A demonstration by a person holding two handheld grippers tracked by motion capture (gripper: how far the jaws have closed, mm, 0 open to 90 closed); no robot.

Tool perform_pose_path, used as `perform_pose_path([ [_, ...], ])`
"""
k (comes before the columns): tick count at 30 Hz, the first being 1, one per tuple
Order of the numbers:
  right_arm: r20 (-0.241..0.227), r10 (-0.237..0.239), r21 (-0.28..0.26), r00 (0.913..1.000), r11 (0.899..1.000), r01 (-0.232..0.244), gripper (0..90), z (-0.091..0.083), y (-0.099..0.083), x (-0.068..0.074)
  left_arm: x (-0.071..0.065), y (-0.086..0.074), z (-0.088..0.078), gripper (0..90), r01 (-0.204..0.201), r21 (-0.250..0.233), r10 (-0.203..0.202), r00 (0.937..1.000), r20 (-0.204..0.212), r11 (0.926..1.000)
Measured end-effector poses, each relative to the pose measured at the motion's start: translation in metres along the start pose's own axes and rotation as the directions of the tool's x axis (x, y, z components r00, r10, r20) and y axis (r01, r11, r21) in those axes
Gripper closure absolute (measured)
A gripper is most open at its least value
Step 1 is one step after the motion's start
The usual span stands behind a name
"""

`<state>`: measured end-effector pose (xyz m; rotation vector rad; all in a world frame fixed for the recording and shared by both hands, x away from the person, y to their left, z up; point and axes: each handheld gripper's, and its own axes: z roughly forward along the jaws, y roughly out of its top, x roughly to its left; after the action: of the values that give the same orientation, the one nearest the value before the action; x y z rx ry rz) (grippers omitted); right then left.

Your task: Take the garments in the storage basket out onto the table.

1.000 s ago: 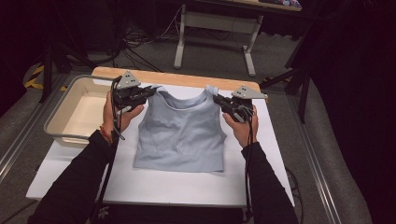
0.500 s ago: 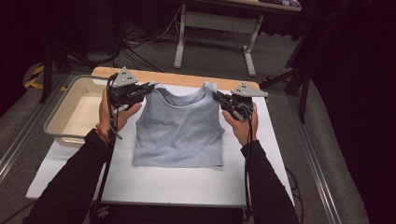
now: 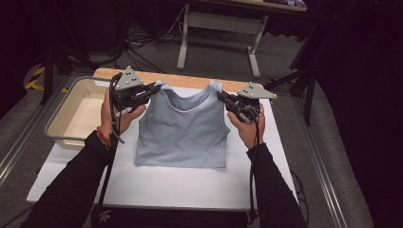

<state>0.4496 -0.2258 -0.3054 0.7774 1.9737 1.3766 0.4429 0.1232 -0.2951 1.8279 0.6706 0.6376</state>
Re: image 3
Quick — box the left hand-held gripper cable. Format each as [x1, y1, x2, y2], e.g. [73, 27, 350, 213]
[93, 72, 125, 228]

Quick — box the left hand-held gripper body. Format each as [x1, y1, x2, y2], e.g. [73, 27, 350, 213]
[110, 66, 151, 112]

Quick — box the black cable beside table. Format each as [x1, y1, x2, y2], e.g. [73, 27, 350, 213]
[289, 170, 311, 228]

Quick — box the beige basket with grey rim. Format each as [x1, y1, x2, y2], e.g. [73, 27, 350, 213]
[44, 75, 127, 151]

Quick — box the person's right hand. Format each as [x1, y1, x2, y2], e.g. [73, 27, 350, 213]
[227, 103, 266, 150]

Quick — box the white desk frame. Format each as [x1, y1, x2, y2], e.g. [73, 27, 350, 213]
[175, 0, 308, 79]

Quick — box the yellow black hazard tape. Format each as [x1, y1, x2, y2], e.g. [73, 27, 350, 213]
[24, 65, 69, 94]

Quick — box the hand-held gripper cable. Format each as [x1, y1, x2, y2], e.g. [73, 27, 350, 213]
[247, 105, 266, 224]
[93, 72, 125, 228]

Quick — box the black metal stand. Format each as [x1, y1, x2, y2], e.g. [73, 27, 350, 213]
[264, 25, 318, 126]

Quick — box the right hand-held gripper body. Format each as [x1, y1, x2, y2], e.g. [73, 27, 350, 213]
[225, 82, 278, 124]

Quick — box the right hand-held gripper cable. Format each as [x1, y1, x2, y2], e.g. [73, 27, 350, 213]
[247, 105, 266, 224]

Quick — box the aluminium floor rail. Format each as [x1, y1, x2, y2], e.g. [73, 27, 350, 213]
[0, 75, 70, 187]
[290, 96, 350, 228]

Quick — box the colourful item on desk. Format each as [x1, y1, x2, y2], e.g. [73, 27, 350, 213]
[262, 0, 308, 10]

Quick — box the black tripod stand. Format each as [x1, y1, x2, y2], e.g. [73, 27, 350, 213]
[39, 41, 100, 105]

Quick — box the person's left hand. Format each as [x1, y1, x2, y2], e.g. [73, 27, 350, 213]
[100, 86, 147, 138]

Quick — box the white foam board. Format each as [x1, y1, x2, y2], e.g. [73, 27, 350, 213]
[27, 83, 298, 213]

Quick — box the light blue tank top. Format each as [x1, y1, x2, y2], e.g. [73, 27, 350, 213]
[135, 80, 232, 169]

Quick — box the person's black clothing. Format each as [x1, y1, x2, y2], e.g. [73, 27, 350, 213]
[91, 207, 249, 228]

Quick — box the bundle of black floor cables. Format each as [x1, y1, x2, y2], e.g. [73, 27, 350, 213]
[94, 6, 188, 74]

